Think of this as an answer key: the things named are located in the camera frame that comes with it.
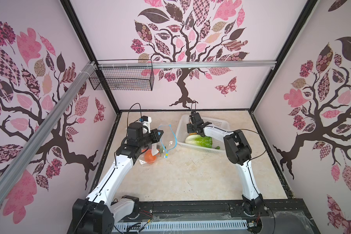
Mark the clear blue-zipper zip bag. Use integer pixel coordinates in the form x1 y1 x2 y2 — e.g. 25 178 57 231
138 124 178 167

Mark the orange toy pumpkin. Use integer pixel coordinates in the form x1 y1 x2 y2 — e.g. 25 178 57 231
144 151 158 164

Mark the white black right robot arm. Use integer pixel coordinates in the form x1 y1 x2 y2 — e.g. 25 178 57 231
187 111 264 216

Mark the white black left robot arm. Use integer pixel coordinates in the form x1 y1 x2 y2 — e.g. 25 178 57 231
71 116 164 234

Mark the green toy cabbage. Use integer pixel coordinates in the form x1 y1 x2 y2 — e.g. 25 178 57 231
185 134 221 150

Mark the white perforated plastic basket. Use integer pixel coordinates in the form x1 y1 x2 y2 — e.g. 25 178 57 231
176 114 230 154

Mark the black base platform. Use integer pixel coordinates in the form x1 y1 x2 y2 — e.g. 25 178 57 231
116 199 319 234

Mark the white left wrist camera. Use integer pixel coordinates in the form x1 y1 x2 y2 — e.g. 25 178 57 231
139 116 152 134

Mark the black wire mesh basket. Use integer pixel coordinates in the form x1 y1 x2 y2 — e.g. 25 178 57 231
89 58 155 91

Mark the aluminium rail back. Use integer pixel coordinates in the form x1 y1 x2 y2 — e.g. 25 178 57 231
97 59 277 69

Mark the aluminium rail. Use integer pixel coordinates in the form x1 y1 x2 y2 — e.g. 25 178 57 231
97 59 277 69
0 61 96 205

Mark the white slotted cable duct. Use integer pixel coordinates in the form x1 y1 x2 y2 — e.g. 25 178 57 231
112 220 248 234

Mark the aluminium rail left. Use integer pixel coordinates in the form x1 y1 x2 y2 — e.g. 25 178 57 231
0 61 96 205

